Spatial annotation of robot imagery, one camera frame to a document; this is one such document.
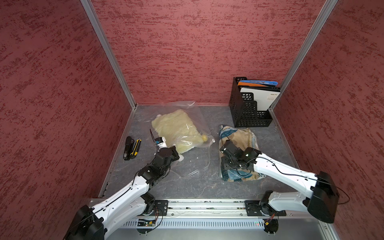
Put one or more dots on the aluminium corner post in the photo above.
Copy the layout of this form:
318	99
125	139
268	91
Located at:
317	26
97	26

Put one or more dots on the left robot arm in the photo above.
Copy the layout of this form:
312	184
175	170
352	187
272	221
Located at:
101	220

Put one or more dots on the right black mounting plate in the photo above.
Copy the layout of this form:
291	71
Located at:
255	209

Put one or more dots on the clear plastic vacuum bag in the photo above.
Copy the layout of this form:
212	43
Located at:
195	161

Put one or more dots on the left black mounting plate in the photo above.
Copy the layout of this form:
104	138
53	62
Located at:
156	207

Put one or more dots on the black mounting plate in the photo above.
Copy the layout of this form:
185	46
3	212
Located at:
255	209
156	207

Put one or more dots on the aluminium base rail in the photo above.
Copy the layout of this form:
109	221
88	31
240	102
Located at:
193	207

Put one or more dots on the black mesh file organizer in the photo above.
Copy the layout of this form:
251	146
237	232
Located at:
244	109

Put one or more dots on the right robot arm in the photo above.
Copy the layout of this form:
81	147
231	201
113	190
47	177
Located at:
315	194

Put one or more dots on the white paper folder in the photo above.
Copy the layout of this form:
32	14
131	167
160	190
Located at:
264	98

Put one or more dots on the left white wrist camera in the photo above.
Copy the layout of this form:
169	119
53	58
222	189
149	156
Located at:
160	143

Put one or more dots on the yellow black utility knife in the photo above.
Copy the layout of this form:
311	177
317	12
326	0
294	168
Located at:
136	149

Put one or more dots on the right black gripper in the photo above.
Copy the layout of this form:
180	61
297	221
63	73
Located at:
224	163

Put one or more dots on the orange folder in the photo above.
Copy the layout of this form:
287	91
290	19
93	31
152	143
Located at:
240	83

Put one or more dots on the blue folder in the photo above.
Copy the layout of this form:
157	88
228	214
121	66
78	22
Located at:
272	83

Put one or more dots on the right aluminium corner post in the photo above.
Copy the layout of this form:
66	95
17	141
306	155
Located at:
317	26

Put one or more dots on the left aluminium corner post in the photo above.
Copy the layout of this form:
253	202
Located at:
97	26

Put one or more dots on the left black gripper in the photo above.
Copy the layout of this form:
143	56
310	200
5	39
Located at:
175	155

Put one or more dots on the yellow fleece blanket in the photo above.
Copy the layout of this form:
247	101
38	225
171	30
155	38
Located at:
182	130

